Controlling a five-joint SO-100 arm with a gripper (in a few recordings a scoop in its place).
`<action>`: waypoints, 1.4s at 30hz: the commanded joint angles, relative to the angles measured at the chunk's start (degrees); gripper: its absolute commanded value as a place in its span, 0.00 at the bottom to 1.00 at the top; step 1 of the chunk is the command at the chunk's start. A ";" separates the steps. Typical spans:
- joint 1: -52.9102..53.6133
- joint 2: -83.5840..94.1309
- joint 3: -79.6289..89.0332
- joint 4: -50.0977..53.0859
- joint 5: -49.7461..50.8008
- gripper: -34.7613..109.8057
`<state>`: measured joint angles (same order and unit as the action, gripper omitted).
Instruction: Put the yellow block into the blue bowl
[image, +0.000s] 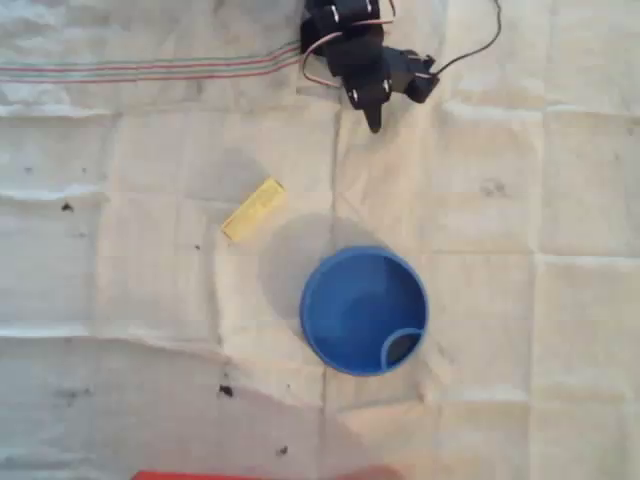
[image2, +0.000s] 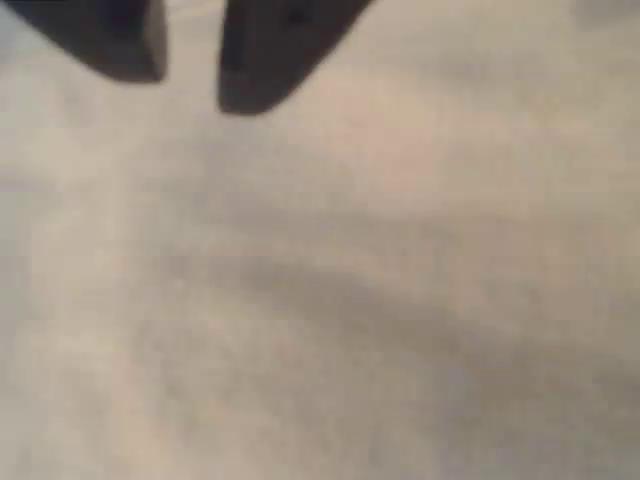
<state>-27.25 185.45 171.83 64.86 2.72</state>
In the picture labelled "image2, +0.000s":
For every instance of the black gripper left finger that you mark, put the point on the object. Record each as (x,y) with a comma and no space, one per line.
(115,40)

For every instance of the white creased cloth with stripes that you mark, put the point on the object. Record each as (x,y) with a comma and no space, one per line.
(320,300)

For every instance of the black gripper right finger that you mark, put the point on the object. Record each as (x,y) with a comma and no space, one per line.
(265,60)

